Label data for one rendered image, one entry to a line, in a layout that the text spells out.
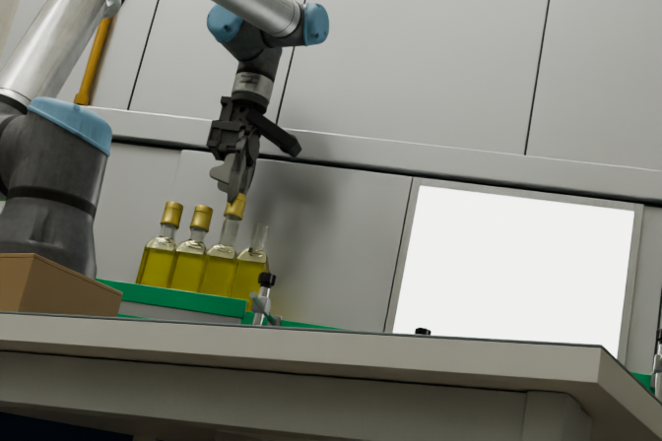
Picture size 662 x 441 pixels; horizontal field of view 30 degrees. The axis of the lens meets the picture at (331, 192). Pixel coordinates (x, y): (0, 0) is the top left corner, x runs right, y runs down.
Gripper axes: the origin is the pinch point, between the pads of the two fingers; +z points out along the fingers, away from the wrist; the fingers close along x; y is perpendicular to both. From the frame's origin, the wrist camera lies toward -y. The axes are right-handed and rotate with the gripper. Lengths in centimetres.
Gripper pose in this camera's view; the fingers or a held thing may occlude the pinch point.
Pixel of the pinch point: (236, 200)
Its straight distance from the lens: 227.4
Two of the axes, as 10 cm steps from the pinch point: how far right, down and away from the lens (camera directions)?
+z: -1.9, 9.2, -3.4
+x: -1.6, -3.7, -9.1
